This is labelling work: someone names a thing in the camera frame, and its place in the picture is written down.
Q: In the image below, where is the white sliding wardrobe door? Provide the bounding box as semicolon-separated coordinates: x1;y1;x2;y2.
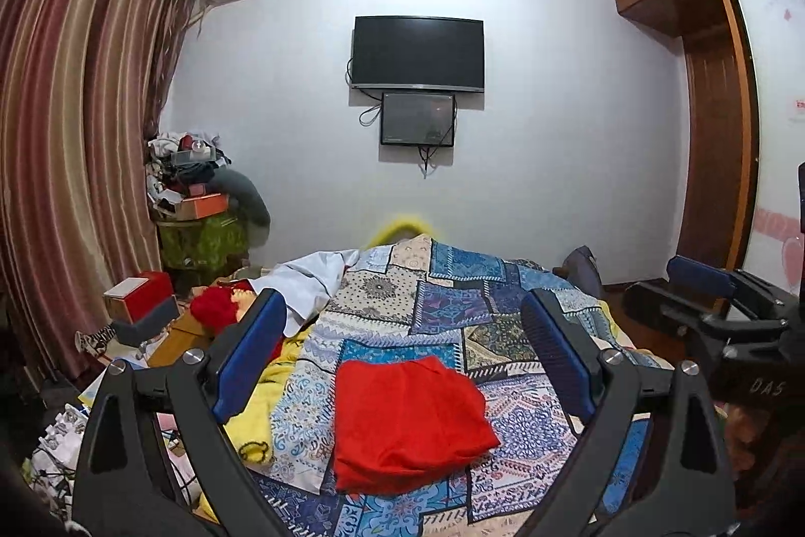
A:
738;0;803;293

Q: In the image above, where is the blue patchwork quilt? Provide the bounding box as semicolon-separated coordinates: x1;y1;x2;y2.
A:
225;235;655;535

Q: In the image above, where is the dark grey pillow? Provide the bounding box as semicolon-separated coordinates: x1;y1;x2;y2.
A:
206;168;272;227

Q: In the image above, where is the pile of clothes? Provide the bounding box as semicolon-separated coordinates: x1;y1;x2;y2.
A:
144;132;232;214

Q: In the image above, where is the small black wall monitor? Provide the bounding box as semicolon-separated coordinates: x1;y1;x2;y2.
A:
381;93;456;148

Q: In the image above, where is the white shirt on bed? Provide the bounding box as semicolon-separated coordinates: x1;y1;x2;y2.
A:
250;250;360;338

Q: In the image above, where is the striped red gold curtain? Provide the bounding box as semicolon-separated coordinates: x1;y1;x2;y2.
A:
2;0;197;377

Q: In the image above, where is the red white box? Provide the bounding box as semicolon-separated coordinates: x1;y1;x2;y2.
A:
102;271;173;323

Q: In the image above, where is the red zip jacket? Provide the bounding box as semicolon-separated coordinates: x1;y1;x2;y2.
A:
332;356;500;496

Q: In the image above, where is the brown wooden door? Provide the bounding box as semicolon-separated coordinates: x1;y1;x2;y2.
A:
677;25;742;268

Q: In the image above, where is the yellow blanket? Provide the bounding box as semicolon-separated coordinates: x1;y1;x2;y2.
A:
224;233;433;495

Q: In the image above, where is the orange shoe box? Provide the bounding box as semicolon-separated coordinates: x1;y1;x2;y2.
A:
175;193;229;221

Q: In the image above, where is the black wall television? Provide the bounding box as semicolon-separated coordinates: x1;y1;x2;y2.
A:
349;15;486;93

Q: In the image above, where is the grey blue bag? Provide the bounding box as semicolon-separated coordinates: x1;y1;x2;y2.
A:
562;245;604;300

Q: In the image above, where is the red plush toy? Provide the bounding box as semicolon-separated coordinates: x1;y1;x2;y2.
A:
188;281;257;341

